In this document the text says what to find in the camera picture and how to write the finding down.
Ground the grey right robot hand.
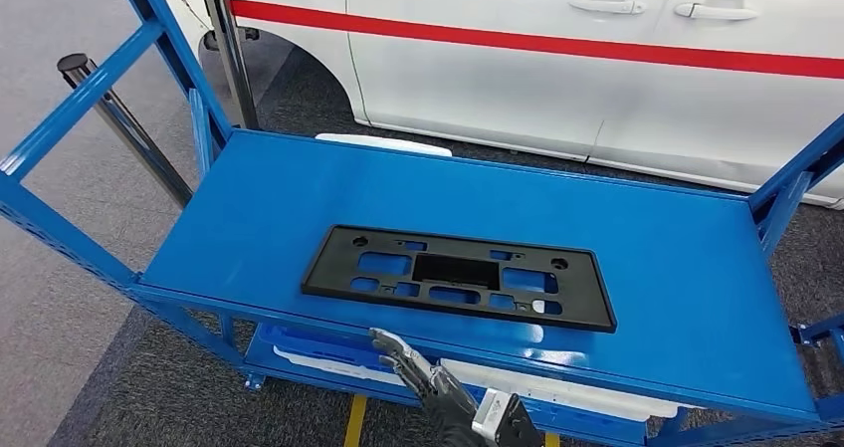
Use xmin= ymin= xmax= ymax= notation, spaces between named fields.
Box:
xmin=368 ymin=328 xmax=480 ymax=425

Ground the black plastic plate frame part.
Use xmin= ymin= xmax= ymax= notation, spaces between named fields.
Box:
xmin=301 ymin=224 xmax=618 ymax=335

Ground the blue metal shelf rack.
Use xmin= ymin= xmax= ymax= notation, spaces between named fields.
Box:
xmin=0 ymin=0 xmax=844 ymax=447

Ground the yellow floor tape square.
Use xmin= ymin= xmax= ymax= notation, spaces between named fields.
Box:
xmin=342 ymin=394 xmax=561 ymax=447

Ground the large white plastic bin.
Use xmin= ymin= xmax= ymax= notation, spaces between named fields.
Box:
xmin=439 ymin=357 xmax=684 ymax=423

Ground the small white plastic bin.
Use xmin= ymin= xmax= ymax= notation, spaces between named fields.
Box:
xmin=273 ymin=345 xmax=423 ymax=390

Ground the large blue plastic bin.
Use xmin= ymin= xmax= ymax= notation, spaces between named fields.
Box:
xmin=461 ymin=385 xmax=651 ymax=447

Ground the white flat object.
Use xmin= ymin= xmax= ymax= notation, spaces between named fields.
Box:
xmin=315 ymin=132 xmax=454 ymax=159

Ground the white car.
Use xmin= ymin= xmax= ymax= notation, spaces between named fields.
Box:
xmin=157 ymin=0 xmax=844 ymax=211

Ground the red barrier belt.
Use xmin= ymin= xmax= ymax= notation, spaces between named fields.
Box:
xmin=230 ymin=0 xmax=844 ymax=82

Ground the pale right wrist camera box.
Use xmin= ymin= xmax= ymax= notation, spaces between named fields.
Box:
xmin=471 ymin=387 xmax=543 ymax=447

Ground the chrome stanchion post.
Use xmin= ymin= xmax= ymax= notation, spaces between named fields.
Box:
xmin=202 ymin=0 xmax=261 ymax=132
xmin=56 ymin=53 xmax=194 ymax=209

